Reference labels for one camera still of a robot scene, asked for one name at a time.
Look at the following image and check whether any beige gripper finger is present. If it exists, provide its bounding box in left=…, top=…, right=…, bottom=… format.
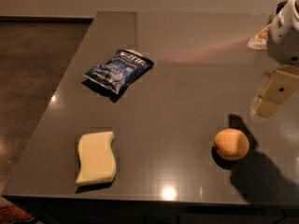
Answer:
left=253, top=97, right=280, bottom=118

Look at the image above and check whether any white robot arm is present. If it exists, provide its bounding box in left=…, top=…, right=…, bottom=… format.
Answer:
left=252, top=0, right=299, bottom=118

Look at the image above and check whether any blue chip bag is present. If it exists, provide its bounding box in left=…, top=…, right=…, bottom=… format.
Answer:
left=84, top=49, right=154, bottom=94

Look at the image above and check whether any white snack wrapper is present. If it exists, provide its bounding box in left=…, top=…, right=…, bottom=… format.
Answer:
left=248, top=24, right=270, bottom=50

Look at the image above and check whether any orange fruit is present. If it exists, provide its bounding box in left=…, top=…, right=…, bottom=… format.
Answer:
left=214, top=129, right=249, bottom=161

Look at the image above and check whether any yellow wavy sponge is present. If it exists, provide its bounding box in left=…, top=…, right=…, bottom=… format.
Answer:
left=76, top=132, right=117, bottom=187

